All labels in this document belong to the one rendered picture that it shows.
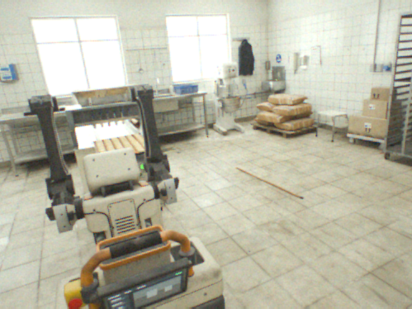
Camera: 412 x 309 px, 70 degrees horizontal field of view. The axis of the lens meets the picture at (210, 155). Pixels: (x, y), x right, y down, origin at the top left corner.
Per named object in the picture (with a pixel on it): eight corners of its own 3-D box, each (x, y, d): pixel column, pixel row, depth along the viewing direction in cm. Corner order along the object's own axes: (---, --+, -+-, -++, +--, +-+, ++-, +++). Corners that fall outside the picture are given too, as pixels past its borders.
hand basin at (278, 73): (296, 105, 631) (297, 51, 597) (282, 107, 616) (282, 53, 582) (268, 101, 716) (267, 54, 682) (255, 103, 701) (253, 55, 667)
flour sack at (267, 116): (254, 119, 596) (254, 111, 591) (270, 116, 616) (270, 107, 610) (280, 125, 537) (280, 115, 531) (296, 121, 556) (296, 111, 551)
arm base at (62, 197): (44, 211, 113) (78, 203, 117) (43, 194, 117) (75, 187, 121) (49, 221, 120) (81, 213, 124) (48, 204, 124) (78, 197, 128)
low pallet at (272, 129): (249, 128, 625) (249, 123, 621) (278, 122, 660) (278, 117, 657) (290, 140, 524) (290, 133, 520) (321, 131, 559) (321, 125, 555)
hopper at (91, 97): (74, 105, 271) (71, 89, 266) (135, 97, 291) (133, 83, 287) (75, 108, 245) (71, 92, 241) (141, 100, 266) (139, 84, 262)
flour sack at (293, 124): (289, 132, 529) (289, 124, 525) (273, 128, 564) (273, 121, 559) (316, 125, 563) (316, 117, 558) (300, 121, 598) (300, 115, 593)
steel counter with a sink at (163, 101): (12, 178, 446) (-13, 97, 408) (18, 164, 506) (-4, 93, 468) (210, 137, 583) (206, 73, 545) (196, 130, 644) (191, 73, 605)
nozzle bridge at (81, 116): (73, 141, 280) (65, 106, 269) (148, 129, 307) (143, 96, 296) (73, 149, 251) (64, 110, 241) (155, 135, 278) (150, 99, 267)
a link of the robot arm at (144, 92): (132, 83, 131) (154, 80, 134) (128, 86, 143) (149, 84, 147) (150, 178, 138) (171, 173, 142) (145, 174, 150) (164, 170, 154)
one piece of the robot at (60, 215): (73, 230, 116) (66, 203, 114) (59, 234, 114) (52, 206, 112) (73, 221, 125) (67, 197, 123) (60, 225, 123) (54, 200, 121)
